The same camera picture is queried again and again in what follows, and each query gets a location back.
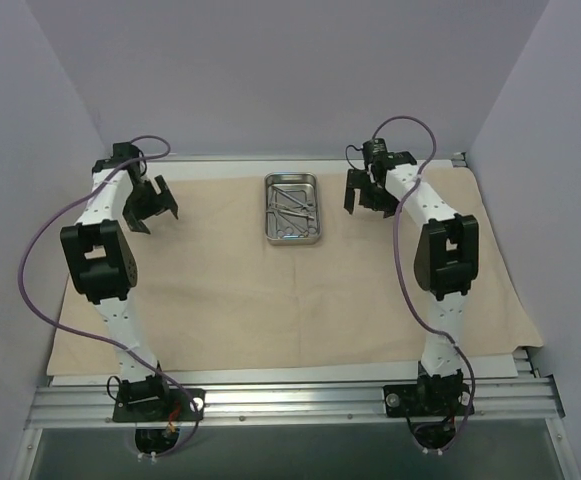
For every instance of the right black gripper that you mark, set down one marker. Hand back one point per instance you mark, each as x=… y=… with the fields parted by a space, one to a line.
x=367 y=194

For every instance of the front aluminium rail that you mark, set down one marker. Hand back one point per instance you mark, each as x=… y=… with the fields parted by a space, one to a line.
x=524 y=398

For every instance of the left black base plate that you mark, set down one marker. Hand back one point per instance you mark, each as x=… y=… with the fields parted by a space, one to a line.
x=174 y=407

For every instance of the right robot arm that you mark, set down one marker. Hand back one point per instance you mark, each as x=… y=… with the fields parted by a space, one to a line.
x=446 y=259

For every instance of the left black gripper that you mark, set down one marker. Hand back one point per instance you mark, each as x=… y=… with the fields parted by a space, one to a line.
x=149 y=205

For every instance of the right side aluminium rail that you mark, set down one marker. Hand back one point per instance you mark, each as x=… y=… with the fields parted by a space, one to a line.
x=496 y=328

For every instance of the back aluminium rail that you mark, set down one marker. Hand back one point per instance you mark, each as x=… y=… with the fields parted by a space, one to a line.
x=249 y=157

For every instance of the aluminium rail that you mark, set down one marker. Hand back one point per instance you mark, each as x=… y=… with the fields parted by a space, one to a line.
x=496 y=328
x=249 y=157
x=524 y=398

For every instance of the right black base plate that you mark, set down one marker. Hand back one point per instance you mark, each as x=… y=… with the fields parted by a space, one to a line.
x=411 y=400

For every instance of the beige surgical wrap cloth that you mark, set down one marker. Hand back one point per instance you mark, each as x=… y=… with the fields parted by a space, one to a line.
x=214 y=294

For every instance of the steel instrument tray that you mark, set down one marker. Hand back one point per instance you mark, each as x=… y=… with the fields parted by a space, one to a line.
x=291 y=209

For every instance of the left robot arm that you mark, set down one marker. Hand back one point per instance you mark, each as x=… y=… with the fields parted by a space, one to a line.
x=104 y=270

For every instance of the steel surgical scissors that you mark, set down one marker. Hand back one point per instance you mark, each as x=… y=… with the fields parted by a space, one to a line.
x=287 y=196

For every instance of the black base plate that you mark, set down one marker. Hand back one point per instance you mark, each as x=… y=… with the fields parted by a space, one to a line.
x=174 y=407
x=411 y=400

